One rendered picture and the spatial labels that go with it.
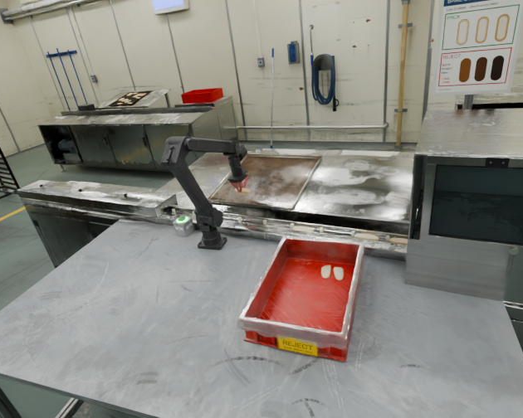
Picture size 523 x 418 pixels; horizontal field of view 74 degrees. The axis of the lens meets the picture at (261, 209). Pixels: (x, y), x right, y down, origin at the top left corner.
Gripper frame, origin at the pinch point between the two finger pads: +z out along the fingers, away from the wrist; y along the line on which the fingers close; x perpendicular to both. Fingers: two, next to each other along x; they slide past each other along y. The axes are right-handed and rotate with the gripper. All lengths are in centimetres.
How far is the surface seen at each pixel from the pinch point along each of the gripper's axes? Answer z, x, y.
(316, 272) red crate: 6, -56, -38
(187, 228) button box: 3.8, 13.5, -32.4
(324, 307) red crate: 3, -66, -54
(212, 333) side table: 0, -37, -79
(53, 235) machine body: 32, 143, -41
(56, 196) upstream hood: 0, 120, -34
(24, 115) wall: 71, 716, 237
